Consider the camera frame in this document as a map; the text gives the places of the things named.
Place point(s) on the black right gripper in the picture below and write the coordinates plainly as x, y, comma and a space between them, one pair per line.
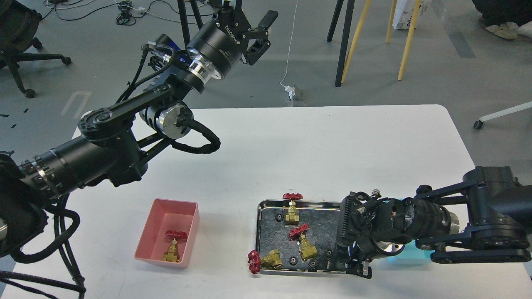
357, 211

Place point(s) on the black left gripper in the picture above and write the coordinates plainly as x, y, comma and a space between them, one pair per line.
219, 41

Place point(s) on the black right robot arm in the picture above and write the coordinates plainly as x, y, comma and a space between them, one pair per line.
486, 218

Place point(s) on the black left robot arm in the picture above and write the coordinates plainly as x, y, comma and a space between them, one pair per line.
117, 142

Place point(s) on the small black gear bottom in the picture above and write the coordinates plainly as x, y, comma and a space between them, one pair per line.
313, 265

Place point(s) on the light blue plastic box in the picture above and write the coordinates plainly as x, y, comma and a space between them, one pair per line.
411, 255

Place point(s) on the small black gear bottom-centre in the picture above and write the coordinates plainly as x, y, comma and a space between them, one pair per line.
293, 261

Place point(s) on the small black gear top-left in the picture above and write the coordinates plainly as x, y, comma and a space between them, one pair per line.
279, 217

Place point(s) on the pink plastic box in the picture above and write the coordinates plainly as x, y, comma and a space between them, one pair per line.
167, 214

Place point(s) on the black tripod legs left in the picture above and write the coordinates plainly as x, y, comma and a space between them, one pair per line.
184, 20

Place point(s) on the stainless steel tray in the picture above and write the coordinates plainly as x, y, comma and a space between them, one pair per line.
323, 219

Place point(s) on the black stand legs centre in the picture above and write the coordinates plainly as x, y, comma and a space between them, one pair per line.
345, 35

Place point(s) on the yellow wooden legs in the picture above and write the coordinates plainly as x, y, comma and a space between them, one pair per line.
378, 25

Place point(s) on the white chair leg with caster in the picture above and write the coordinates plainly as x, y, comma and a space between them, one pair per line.
479, 124

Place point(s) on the black office chair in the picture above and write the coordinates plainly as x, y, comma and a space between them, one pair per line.
18, 26

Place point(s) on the person's beige shoe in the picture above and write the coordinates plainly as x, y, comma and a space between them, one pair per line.
503, 31

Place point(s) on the white power adapter with cable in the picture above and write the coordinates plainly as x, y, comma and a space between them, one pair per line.
290, 89

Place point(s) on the brass valve top red handle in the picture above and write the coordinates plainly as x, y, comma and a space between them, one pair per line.
292, 216

